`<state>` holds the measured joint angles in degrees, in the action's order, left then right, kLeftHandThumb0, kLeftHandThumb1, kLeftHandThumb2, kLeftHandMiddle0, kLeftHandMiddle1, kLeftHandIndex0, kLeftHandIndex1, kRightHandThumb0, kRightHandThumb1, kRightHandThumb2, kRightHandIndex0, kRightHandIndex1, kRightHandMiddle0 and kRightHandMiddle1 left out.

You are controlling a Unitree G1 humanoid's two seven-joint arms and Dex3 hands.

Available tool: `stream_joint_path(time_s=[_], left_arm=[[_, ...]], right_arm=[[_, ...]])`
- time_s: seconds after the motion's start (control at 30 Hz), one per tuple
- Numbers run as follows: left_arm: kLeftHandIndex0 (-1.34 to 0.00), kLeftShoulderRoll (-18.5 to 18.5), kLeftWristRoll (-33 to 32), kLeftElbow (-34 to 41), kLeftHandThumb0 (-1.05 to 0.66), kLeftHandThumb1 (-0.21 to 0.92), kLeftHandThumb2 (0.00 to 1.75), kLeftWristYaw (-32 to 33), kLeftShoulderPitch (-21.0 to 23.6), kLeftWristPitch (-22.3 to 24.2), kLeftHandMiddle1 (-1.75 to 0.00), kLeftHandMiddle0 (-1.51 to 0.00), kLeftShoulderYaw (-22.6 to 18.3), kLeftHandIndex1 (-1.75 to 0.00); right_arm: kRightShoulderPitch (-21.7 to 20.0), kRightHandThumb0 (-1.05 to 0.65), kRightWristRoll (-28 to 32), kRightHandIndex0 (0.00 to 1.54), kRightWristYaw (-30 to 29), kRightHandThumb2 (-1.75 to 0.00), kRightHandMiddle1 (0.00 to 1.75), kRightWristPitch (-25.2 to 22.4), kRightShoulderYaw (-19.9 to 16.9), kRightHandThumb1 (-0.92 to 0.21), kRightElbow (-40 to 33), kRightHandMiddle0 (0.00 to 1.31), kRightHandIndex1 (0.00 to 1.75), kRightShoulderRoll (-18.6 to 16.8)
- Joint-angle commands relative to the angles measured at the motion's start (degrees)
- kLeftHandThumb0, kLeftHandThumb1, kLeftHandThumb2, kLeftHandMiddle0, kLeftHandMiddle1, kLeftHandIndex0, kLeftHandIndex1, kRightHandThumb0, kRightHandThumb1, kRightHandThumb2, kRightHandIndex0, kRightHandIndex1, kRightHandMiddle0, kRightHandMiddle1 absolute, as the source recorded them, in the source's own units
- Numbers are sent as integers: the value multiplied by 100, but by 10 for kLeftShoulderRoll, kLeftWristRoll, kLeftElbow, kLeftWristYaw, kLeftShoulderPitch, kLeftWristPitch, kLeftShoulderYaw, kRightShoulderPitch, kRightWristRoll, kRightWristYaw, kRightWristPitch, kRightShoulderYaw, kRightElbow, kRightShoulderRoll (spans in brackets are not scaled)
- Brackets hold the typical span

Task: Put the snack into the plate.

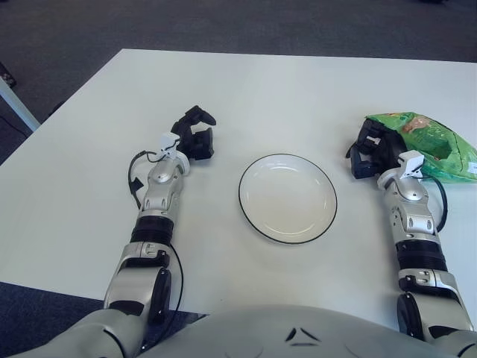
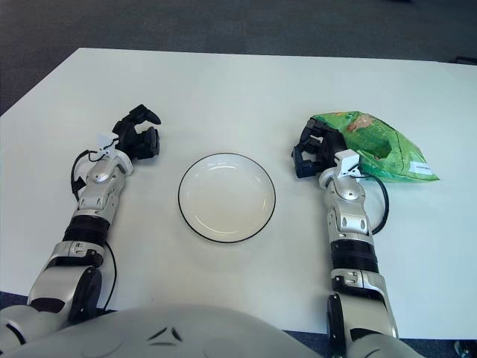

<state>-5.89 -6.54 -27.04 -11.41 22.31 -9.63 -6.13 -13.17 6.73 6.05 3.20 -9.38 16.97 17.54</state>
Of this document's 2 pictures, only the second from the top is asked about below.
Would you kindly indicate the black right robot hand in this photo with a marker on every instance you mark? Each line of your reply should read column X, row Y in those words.
column 324, row 149

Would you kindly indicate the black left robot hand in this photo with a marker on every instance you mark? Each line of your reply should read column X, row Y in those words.
column 143, row 143

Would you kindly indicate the green snack bag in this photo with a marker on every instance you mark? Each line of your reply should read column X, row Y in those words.
column 372, row 130

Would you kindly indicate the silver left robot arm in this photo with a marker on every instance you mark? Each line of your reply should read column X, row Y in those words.
column 98, row 179

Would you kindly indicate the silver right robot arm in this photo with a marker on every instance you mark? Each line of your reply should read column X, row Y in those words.
column 348, row 220

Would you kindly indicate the white plate with black rim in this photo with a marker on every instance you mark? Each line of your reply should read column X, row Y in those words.
column 227, row 197

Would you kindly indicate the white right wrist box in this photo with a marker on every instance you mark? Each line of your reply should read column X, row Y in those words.
column 348, row 160

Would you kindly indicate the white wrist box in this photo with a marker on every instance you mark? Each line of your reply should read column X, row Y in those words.
column 106, row 143
column 348, row 160

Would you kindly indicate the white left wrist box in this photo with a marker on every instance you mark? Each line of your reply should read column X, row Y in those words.
column 106, row 143

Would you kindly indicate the grey robot torso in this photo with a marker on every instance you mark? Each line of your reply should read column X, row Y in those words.
column 167, row 335

